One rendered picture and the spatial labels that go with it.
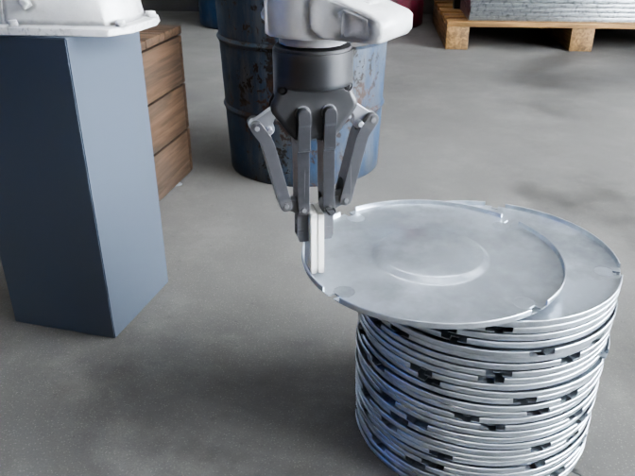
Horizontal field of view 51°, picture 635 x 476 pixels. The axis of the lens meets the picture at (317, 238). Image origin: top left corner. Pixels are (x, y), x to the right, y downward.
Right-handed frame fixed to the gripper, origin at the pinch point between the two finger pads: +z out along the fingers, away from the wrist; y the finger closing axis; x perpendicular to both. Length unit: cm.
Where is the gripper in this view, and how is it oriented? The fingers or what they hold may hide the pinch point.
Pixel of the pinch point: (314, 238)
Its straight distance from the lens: 70.4
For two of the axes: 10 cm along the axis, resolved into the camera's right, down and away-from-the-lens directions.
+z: 0.0, 8.9, 4.5
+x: 2.3, 4.4, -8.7
